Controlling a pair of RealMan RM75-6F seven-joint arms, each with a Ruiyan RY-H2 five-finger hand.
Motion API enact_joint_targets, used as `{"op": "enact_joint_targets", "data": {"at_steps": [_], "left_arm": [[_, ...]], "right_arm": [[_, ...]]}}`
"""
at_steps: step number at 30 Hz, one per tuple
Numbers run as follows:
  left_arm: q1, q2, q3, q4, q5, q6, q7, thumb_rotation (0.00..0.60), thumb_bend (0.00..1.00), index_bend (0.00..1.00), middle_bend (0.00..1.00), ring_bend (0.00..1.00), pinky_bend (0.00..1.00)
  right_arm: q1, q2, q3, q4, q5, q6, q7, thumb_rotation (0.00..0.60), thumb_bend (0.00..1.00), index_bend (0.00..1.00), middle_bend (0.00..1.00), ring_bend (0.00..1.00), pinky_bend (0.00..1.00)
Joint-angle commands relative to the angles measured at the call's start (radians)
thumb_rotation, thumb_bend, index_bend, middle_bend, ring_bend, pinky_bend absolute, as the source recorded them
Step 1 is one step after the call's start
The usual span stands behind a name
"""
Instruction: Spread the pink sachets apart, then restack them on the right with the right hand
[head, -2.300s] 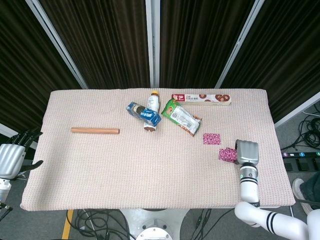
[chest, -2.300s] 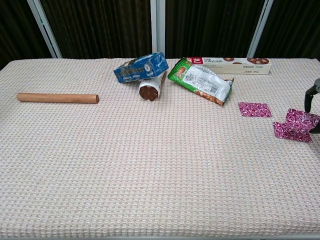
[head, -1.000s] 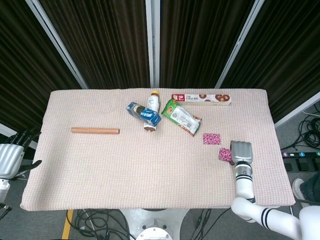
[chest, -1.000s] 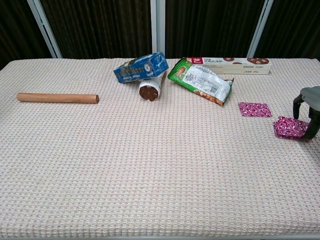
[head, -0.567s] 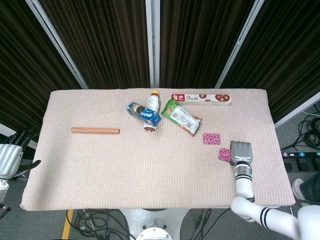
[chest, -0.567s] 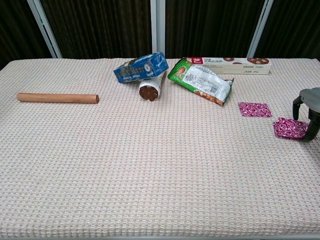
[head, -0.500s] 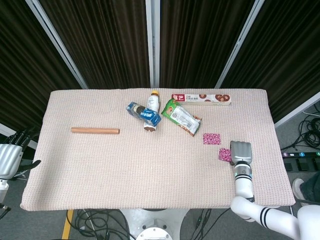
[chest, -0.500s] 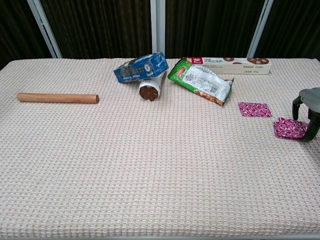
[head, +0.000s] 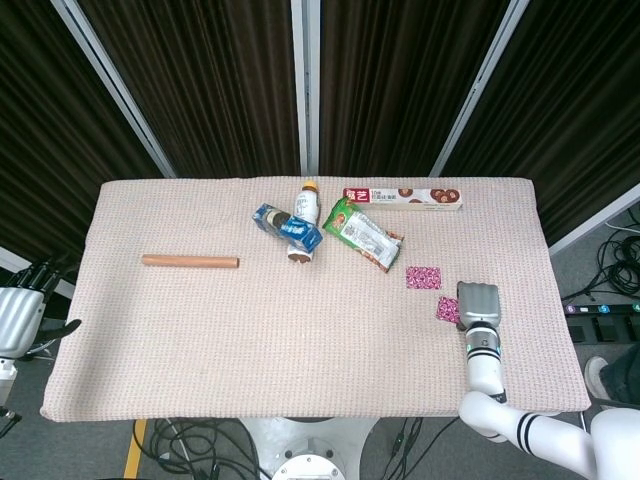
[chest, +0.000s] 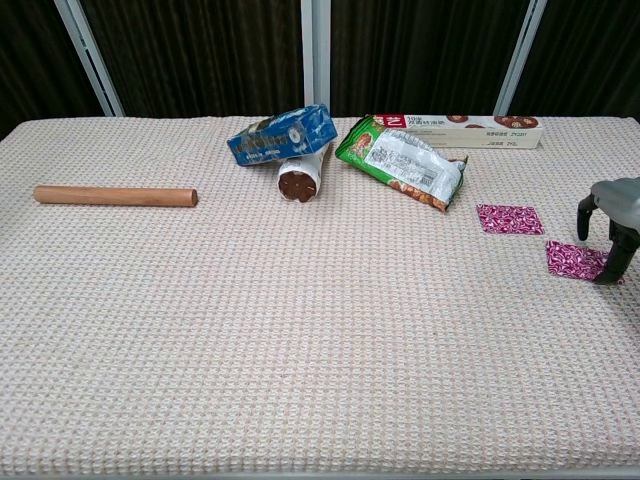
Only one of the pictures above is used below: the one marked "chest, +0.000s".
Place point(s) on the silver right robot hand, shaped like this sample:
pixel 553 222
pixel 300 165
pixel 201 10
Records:
pixel 622 200

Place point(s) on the pink patterned square piece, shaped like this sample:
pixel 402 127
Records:
pixel 509 219
pixel 575 260

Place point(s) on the long baking paper box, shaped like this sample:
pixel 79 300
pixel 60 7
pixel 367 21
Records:
pixel 500 135

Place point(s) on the dark curtain panel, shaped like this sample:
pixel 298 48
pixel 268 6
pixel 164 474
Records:
pixel 200 55
pixel 590 55
pixel 30 60
pixel 425 55

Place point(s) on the green snack bag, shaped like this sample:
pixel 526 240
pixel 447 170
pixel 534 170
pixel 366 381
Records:
pixel 400 160

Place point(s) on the white bottle with brown drink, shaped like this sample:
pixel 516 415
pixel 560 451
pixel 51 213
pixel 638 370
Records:
pixel 300 182

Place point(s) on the beige waffle tablecloth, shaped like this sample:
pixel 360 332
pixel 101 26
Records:
pixel 300 325

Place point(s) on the blue drink carton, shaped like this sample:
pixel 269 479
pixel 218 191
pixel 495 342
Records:
pixel 280 137

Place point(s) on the wooden rolling pin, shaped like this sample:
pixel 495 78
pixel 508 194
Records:
pixel 115 196

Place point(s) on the white metal frame post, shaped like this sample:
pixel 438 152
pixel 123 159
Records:
pixel 89 55
pixel 520 55
pixel 309 55

